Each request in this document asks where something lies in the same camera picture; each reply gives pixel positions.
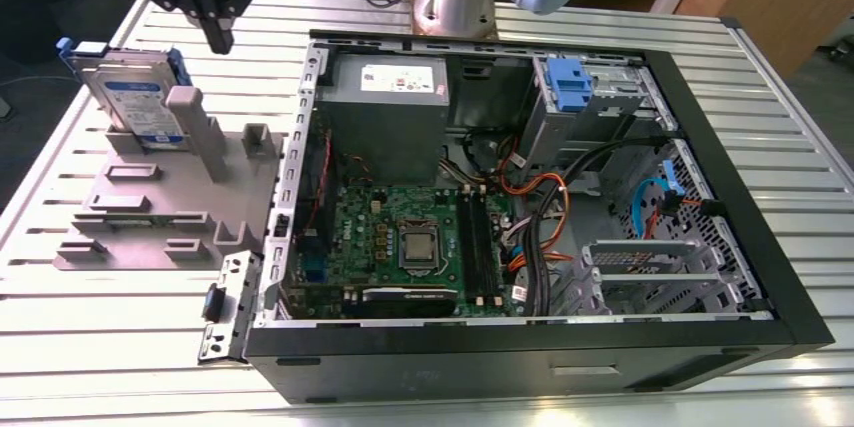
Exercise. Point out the grey power supply box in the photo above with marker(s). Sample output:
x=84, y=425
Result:
x=381, y=142

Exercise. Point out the blue drive latch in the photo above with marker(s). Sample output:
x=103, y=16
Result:
x=567, y=77

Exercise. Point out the grey expansion slot bracket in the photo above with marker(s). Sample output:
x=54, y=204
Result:
x=248, y=272

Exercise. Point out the black open PC case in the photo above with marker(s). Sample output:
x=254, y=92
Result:
x=467, y=362

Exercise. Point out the black RAM slot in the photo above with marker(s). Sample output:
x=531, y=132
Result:
x=473, y=247
x=489, y=247

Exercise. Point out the grey parts rack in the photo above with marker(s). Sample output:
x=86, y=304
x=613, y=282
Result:
x=167, y=197

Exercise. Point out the hard disk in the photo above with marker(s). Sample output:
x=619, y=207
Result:
x=136, y=97

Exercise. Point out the metal disk bay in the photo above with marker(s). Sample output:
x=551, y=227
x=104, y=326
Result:
x=634, y=249

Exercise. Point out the green RAM stick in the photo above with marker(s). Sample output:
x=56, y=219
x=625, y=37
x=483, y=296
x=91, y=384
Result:
x=156, y=220

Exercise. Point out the metal optical drive cage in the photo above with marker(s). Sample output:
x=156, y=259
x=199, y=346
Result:
x=554, y=132

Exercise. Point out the CPU socket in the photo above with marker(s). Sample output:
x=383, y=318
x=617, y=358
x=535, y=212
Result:
x=421, y=268

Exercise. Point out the green motherboard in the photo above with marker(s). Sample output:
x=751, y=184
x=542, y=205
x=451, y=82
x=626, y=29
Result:
x=374, y=207

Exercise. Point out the silver CPU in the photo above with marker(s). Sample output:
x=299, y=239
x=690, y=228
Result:
x=418, y=246

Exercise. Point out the black graphics card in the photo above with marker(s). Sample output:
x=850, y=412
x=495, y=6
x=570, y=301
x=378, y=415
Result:
x=407, y=303

